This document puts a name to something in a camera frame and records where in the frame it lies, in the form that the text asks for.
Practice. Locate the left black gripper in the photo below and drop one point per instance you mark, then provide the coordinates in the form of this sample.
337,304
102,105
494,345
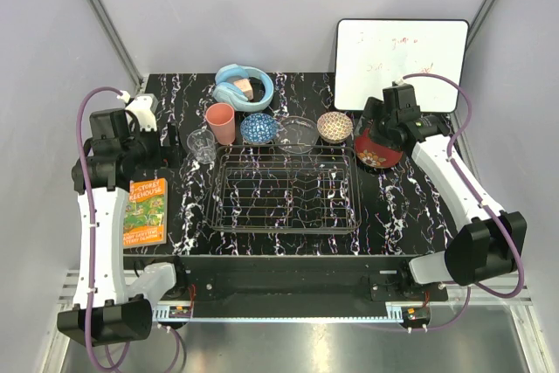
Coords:
169,155

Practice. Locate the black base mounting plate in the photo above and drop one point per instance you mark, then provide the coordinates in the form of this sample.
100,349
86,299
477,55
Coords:
370,277

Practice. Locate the black wire dish rack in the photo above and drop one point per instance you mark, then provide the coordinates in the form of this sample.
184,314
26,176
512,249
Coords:
266,190

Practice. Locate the light blue headphones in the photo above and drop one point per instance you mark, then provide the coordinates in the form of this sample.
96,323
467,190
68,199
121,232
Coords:
233,87

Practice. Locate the red floral lacquer bowl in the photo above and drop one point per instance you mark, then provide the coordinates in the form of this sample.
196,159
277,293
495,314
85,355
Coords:
375,155

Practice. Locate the pink plastic cup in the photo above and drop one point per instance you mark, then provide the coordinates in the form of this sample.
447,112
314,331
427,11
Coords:
221,119

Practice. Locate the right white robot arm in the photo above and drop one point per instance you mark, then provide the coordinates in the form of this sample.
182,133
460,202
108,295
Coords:
489,239

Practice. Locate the pink wooden block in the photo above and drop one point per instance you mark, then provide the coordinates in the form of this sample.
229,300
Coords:
245,86

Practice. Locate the orange treehouse book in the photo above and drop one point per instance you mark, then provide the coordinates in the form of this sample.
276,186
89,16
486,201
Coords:
145,221

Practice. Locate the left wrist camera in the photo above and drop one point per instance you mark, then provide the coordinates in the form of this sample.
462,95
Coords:
110,131

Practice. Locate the clear glass bowl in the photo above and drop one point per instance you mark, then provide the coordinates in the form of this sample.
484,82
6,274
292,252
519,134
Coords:
296,135

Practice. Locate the clear plastic tumbler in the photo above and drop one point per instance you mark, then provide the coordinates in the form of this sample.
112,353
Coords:
202,145

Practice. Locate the white dry-erase board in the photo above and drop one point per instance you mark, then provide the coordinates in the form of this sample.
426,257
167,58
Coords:
371,54

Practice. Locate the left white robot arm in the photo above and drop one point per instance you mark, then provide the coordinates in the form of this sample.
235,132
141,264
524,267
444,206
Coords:
105,308

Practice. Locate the beige patterned bowl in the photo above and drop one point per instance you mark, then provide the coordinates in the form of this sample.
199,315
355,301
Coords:
334,127

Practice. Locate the blue triangle pattern bowl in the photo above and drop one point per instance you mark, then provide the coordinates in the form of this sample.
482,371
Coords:
258,128

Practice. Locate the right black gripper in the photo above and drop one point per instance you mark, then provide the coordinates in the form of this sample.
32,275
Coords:
374,109

